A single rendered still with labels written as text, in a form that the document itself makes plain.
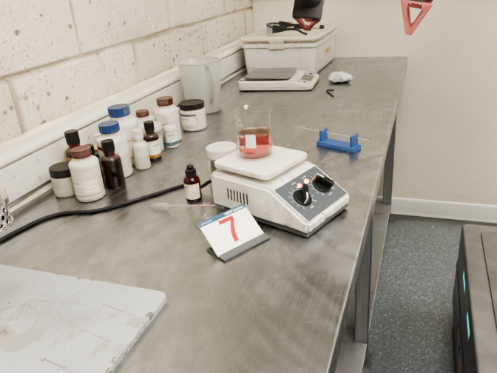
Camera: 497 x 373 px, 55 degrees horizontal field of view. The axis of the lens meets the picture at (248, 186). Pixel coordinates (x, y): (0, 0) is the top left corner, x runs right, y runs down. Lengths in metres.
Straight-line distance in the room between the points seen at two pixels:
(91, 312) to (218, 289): 0.16
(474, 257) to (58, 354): 1.16
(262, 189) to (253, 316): 0.23
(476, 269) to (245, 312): 0.93
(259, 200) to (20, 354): 0.39
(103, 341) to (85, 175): 0.42
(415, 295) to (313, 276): 1.26
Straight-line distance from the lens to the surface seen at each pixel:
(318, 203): 0.77
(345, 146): 1.09
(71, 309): 0.66
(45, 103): 1.11
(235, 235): 0.73
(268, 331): 0.58
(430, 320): 1.80
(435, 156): 2.32
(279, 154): 0.83
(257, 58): 1.90
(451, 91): 2.23
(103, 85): 1.27
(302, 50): 1.84
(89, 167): 0.93
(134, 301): 0.64
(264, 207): 0.76
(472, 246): 1.53
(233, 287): 0.65
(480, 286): 1.37
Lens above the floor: 1.13
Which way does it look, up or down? 24 degrees down
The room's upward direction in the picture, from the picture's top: 4 degrees counter-clockwise
